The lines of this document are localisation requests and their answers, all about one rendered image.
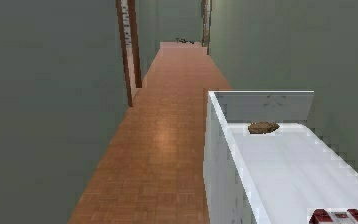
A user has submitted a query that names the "white cupboard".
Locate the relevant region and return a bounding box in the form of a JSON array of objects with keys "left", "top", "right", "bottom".
[{"left": 202, "top": 89, "right": 358, "bottom": 224}]

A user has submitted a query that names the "brown door frame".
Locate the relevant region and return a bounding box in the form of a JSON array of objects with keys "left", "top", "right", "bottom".
[{"left": 201, "top": 0, "right": 213, "bottom": 56}]

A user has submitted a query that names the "red and white toaster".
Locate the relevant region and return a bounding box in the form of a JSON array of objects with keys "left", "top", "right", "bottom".
[{"left": 307, "top": 208, "right": 358, "bottom": 224}]

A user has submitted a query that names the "brown lump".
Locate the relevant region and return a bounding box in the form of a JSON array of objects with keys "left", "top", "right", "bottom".
[{"left": 247, "top": 121, "right": 281, "bottom": 135}]

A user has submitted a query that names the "brown room door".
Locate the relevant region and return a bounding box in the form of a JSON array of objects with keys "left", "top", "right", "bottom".
[{"left": 115, "top": 0, "right": 143, "bottom": 108}]

